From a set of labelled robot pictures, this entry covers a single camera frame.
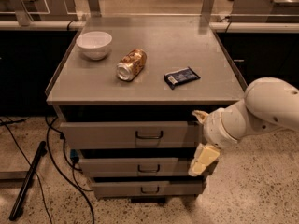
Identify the gold crushed soda can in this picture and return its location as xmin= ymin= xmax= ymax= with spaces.
xmin=116 ymin=49 xmax=147 ymax=81

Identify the black floor cable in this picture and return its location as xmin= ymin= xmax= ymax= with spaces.
xmin=0 ymin=115 xmax=95 ymax=224

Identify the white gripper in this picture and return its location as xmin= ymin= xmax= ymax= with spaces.
xmin=188 ymin=108 xmax=238 ymax=176

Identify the grey middle drawer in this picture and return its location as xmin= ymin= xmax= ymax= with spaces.
xmin=79 ymin=158 xmax=191 ymax=177

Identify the grey bottom drawer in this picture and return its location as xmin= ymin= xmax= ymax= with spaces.
xmin=92 ymin=178 xmax=206 ymax=199

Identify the grey drawer cabinet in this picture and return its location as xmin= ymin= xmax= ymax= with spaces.
xmin=44 ymin=15 xmax=249 ymax=203

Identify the dark blue snack packet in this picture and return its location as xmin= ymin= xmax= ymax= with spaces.
xmin=164 ymin=67 xmax=200 ymax=90

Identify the black bar on floor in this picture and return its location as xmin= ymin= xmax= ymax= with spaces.
xmin=9 ymin=141 xmax=47 ymax=221

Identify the white ceramic bowl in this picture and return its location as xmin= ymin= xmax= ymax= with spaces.
xmin=76 ymin=31 xmax=112 ymax=61

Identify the grey top drawer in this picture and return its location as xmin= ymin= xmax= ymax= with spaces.
xmin=60 ymin=121 xmax=202 ymax=149

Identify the grey drawer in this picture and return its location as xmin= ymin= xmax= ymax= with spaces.
xmin=60 ymin=121 xmax=202 ymax=149
xmin=92 ymin=178 xmax=206 ymax=199
xmin=79 ymin=158 xmax=191 ymax=177

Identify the white horizontal rail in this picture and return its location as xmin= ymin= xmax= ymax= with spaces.
xmin=0 ymin=21 xmax=299 ymax=34

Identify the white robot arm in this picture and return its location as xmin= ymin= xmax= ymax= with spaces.
xmin=188 ymin=77 xmax=299 ymax=176

